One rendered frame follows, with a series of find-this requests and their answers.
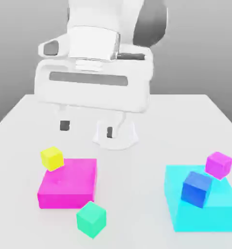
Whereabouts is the small yellow cube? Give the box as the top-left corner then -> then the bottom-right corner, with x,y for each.
40,146 -> 65,172

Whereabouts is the small purple cube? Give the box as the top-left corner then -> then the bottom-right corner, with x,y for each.
204,151 -> 232,181

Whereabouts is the large magenta box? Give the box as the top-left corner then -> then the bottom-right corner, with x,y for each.
37,158 -> 98,210

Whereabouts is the small blue cube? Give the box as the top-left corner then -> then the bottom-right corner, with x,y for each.
180,171 -> 214,209

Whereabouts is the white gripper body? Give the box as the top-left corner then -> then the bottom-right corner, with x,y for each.
33,58 -> 154,114

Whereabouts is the small green cube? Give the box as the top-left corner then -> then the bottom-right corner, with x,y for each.
76,201 -> 107,240

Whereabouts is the large cyan box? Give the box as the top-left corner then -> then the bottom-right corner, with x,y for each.
164,164 -> 232,233

